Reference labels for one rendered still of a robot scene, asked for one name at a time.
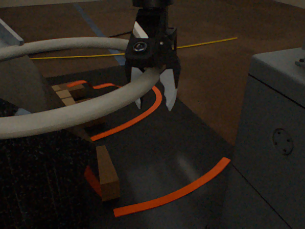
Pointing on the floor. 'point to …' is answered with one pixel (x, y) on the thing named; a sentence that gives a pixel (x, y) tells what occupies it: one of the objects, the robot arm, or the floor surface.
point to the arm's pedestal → (278, 148)
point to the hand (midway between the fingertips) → (154, 106)
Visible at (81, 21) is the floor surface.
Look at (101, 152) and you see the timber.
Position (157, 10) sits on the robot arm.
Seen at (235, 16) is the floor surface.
